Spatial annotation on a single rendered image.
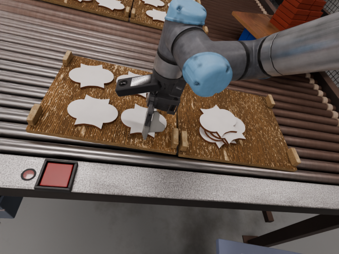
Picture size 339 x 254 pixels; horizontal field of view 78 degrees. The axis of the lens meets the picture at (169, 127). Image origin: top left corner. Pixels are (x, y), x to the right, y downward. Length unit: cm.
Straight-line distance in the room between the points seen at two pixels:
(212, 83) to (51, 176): 43
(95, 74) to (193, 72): 49
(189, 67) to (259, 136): 51
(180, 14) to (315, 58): 23
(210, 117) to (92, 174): 40
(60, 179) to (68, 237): 93
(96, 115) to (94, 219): 95
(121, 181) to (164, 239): 97
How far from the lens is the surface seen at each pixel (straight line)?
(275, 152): 81
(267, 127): 87
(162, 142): 63
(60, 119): 66
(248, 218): 179
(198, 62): 36
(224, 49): 39
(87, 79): 76
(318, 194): 86
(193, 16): 42
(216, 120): 70
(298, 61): 37
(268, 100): 97
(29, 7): 122
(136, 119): 65
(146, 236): 148
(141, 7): 132
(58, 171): 58
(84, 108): 67
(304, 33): 37
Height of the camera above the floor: 144
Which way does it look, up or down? 49 degrees down
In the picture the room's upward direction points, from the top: 22 degrees clockwise
